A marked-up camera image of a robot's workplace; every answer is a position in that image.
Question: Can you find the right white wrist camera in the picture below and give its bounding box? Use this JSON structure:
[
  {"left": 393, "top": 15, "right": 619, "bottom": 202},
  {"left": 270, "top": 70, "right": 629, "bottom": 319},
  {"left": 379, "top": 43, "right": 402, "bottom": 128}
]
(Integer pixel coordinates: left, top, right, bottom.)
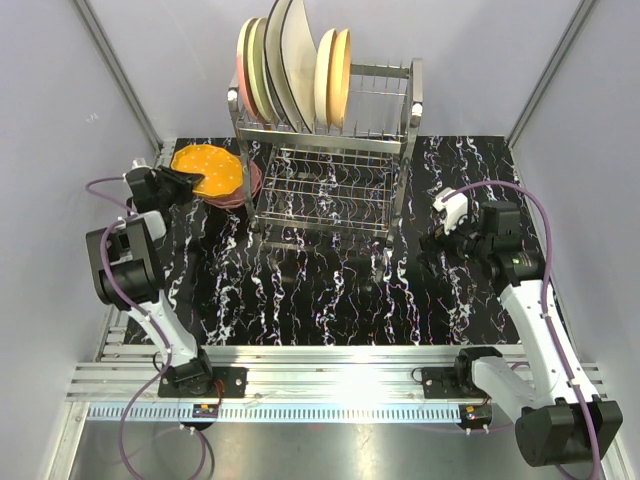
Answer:
[{"left": 432, "top": 188, "right": 468, "bottom": 235}]

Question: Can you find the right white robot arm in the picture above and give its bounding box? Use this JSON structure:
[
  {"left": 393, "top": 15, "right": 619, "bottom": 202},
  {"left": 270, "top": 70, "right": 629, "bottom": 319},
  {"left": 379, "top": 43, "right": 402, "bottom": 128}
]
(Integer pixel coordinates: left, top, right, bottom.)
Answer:
[{"left": 419, "top": 194, "right": 623, "bottom": 467}]

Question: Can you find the pink and cream plate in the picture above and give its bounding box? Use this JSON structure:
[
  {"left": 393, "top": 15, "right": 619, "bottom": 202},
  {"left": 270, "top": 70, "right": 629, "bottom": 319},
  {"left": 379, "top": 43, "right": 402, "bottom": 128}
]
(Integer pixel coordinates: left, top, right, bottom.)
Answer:
[{"left": 236, "top": 17, "right": 259, "bottom": 119}]

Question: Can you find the pale green round plate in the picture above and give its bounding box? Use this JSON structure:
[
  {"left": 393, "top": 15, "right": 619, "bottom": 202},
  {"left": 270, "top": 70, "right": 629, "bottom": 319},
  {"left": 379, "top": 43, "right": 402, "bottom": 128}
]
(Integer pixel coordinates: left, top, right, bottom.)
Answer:
[{"left": 248, "top": 17, "right": 277, "bottom": 124}]

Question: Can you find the cream round plate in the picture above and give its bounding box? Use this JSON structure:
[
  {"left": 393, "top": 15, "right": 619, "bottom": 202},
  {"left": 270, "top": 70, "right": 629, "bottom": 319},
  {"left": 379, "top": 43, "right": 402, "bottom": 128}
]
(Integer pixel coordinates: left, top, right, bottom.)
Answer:
[{"left": 314, "top": 28, "right": 337, "bottom": 127}]

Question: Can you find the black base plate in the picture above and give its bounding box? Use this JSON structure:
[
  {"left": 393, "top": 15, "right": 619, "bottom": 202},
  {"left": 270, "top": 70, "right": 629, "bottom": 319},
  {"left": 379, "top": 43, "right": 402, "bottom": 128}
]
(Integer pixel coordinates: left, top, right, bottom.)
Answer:
[
  {"left": 420, "top": 367, "right": 477, "bottom": 400},
  {"left": 158, "top": 366, "right": 249, "bottom": 399}
]

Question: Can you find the steel two-tier dish rack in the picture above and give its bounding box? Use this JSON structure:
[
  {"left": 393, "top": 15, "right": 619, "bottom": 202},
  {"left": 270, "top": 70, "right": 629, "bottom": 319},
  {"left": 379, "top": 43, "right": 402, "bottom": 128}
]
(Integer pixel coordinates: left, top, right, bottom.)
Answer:
[{"left": 227, "top": 58, "right": 424, "bottom": 270}]

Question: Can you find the white square plate black rim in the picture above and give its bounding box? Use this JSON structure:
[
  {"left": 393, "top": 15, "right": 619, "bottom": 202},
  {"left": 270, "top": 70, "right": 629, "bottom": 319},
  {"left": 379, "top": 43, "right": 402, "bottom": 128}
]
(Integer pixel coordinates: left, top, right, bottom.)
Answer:
[{"left": 280, "top": 0, "right": 317, "bottom": 132}]

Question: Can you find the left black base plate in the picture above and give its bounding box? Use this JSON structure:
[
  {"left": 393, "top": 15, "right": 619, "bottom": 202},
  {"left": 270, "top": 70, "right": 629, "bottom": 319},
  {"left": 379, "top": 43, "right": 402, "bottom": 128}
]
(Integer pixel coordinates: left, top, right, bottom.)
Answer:
[{"left": 158, "top": 366, "right": 249, "bottom": 399}]

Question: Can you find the tan round plate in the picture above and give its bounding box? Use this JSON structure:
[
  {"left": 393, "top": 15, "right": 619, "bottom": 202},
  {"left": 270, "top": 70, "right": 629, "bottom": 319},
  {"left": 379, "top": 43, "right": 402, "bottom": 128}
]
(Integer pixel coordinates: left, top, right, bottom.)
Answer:
[{"left": 327, "top": 29, "right": 351, "bottom": 129}]

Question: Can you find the orange polka dot plate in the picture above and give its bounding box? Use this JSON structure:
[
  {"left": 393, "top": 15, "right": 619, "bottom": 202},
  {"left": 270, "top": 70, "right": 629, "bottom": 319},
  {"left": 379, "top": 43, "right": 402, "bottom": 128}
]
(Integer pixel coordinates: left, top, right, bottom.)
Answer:
[{"left": 170, "top": 144, "right": 243, "bottom": 198}]

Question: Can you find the black marble pattern mat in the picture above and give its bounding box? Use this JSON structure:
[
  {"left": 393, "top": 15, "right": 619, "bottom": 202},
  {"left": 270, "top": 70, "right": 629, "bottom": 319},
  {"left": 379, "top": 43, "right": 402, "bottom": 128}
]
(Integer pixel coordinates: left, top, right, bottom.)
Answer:
[{"left": 158, "top": 136, "right": 522, "bottom": 346}]

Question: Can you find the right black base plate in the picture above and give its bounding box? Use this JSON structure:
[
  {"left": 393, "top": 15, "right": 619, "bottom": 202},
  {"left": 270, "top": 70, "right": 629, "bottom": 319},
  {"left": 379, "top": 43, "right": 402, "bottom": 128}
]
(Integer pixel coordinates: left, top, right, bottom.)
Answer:
[{"left": 420, "top": 367, "right": 477, "bottom": 400}]

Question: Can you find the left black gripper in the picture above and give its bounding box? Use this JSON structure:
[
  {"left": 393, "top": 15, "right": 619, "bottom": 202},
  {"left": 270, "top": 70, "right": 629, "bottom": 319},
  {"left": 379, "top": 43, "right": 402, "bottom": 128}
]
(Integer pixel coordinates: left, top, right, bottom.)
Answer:
[{"left": 153, "top": 165, "right": 204, "bottom": 207}]

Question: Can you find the pink polka dot plate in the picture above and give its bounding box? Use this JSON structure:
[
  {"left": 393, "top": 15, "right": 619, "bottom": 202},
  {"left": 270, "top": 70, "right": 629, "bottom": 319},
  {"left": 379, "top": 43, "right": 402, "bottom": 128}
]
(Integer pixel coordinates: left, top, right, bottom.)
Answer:
[
  {"left": 205, "top": 193, "right": 245, "bottom": 210},
  {"left": 227, "top": 161, "right": 263, "bottom": 198}
]

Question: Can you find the slotted white cable duct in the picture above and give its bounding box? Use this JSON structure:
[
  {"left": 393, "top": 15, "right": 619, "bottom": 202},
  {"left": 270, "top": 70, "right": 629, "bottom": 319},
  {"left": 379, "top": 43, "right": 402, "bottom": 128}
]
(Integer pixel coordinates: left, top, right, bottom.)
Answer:
[{"left": 88, "top": 402, "right": 461, "bottom": 424}]

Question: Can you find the aluminium frame post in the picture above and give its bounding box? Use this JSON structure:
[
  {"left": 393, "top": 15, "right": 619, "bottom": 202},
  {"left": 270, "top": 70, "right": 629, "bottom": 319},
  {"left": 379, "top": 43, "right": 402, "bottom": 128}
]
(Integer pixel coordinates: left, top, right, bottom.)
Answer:
[
  {"left": 69, "top": 0, "right": 164, "bottom": 157},
  {"left": 506, "top": 0, "right": 599, "bottom": 149}
]

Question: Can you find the aluminium mounting rail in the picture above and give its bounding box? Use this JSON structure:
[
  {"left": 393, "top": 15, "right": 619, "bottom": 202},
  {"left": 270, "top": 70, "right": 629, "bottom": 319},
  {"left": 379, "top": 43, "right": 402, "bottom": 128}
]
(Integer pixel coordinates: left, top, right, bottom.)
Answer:
[{"left": 67, "top": 344, "right": 609, "bottom": 401}]

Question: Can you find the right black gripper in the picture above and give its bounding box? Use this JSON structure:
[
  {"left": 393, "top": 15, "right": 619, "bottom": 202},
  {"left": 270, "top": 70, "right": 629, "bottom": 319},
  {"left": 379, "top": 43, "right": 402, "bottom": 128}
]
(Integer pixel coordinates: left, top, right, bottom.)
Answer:
[{"left": 417, "top": 208, "right": 492, "bottom": 278}]

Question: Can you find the left aluminium frame post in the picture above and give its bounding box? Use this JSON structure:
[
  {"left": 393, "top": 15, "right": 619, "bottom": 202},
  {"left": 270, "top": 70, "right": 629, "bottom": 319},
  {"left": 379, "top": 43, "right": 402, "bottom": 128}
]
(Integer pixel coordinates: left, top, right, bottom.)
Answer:
[{"left": 69, "top": 0, "right": 164, "bottom": 157}]

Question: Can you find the right aluminium frame post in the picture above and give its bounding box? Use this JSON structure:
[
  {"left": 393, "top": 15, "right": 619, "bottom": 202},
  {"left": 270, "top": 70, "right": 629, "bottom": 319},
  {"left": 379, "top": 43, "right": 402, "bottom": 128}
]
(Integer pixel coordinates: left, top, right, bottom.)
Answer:
[{"left": 506, "top": 0, "right": 599, "bottom": 149}]

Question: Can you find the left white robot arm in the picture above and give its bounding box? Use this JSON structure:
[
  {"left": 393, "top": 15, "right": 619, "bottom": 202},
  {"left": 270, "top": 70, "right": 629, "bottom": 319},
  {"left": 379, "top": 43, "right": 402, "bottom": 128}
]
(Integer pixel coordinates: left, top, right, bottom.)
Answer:
[{"left": 85, "top": 163, "right": 215, "bottom": 397}]

